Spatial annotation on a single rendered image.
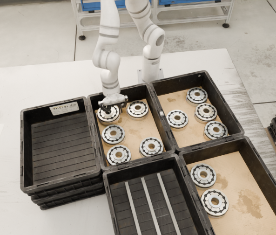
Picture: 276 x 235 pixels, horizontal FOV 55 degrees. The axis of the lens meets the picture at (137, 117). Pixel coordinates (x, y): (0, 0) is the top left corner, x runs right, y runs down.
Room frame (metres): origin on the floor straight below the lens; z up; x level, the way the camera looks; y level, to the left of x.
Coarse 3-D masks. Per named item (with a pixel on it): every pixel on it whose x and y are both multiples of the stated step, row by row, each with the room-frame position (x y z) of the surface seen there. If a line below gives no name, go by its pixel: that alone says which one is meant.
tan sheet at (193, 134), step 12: (168, 96) 0.89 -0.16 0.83; (180, 96) 0.89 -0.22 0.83; (168, 108) 0.81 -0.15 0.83; (180, 108) 0.81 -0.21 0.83; (192, 108) 0.81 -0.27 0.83; (192, 120) 0.73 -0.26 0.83; (216, 120) 0.73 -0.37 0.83; (180, 132) 0.67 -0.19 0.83; (192, 132) 0.67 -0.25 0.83; (180, 144) 0.61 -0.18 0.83; (192, 144) 0.60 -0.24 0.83
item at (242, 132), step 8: (192, 72) 0.95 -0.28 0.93; (200, 72) 0.95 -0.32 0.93; (160, 80) 0.91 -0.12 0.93; (168, 80) 0.91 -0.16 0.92; (152, 88) 0.86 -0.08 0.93; (216, 88) 0.84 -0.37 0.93; (160, 104) 0.76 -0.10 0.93; (224, 104) 0.74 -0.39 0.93; (232, 112) 0.69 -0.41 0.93; (168, 128) 0.63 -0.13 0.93; (240, 128) 0.61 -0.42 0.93; (232, 136) 0.57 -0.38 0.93; (176, 144) 0.55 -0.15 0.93; (176, 152) 0.52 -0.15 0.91
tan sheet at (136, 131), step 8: (96, 112) 0.81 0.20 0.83; (120, 120) 0.75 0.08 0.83; (128, 120) 0.75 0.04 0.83; (144, 120) 0.75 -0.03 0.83; (152, 120) 0.75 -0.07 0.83; (104, 128) 0.71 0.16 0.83; (128, 128) 0.71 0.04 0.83; (136, 128) 0.70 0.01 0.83; (144, 128) 0.70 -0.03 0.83; (152, 128) 0.70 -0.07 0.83; (128, 136) 0.66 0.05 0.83; (136, 136) 0.66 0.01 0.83; (144, 136) 0.66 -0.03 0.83; (152, 136) 0.66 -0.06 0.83; (104, 144) 0.63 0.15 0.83; (128, 144) 0.62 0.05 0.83; (136, 144) 0.62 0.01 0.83; (104, 152) 0.58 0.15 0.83; (136, 152) 0.58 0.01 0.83
